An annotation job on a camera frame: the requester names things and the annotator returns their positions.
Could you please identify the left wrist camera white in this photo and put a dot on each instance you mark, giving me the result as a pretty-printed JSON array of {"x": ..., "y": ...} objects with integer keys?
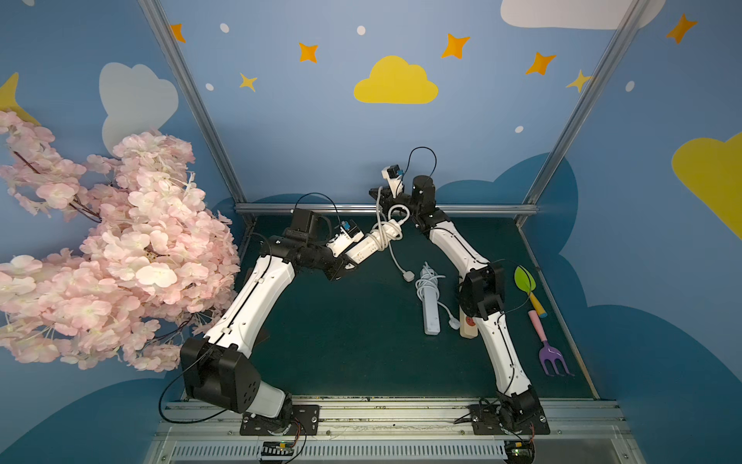
[{"x": 349, "y": 233}]

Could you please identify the green yellow garden trowel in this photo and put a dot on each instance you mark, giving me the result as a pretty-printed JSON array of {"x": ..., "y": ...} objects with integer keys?
[{"x": 525, "y": 282}]

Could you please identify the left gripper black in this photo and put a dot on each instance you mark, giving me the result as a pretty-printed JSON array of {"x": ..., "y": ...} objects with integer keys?
[{"x": 336, "y": 265}]

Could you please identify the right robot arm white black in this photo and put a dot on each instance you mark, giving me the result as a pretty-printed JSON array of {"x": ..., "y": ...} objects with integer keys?
[{"x": 480, "y": 293}]

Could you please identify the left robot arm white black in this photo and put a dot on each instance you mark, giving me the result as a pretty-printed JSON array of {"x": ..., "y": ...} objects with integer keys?
[{"x": 217, "y": 367}]

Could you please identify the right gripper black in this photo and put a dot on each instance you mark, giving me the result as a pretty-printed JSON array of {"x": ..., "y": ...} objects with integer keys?
[{"x": 380, "y": 194}]

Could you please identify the purple pink garden fork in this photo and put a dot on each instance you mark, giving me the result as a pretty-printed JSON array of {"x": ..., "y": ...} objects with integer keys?
[{"x": 551, "y": 359}]

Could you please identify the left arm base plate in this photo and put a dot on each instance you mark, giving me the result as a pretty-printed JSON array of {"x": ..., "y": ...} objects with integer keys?
[{"x": 292, "y": 419}]

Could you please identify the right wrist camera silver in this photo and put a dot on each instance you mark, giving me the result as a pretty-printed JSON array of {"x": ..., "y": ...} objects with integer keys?
[{"x": 394, "y": 175}]

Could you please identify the pink cherry blossom tree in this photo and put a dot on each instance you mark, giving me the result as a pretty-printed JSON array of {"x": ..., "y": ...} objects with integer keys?
[{"x": 156, "y": 262}]

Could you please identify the white power strip usb ports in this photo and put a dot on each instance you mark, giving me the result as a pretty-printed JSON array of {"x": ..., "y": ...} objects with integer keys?
[{"x": 387, "y": 229}]

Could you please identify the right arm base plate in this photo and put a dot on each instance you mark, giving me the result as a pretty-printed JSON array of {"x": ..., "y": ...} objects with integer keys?
[{"x": 492, "y": 420}]

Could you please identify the white power strip with cord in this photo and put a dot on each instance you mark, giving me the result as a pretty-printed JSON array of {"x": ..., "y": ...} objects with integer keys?
[{"x": 427, "y": 288}]

